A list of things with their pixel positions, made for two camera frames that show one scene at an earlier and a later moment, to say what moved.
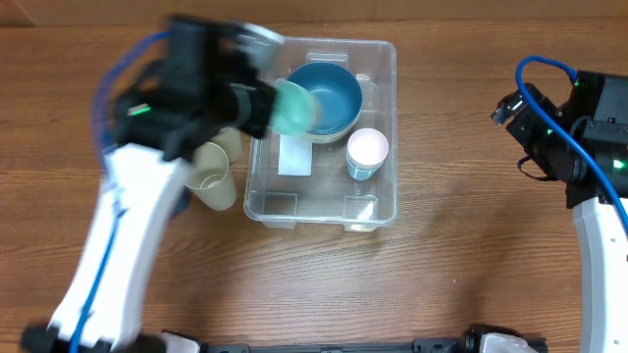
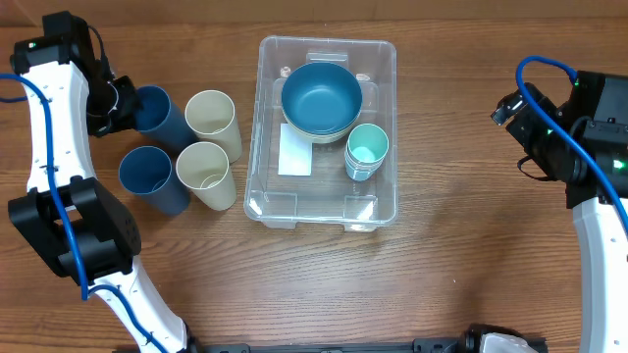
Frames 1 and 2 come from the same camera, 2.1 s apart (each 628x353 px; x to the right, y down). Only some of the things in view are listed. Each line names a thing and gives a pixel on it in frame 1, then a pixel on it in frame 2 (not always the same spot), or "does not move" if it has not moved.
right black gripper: (519, 128) does not move
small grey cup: (363, 168) does not move
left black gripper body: (243, 104) -> (110, 108)
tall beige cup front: (211, 181) does not move
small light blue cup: (362, 172) does not move
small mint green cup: (295, 109) -> (366, 149)
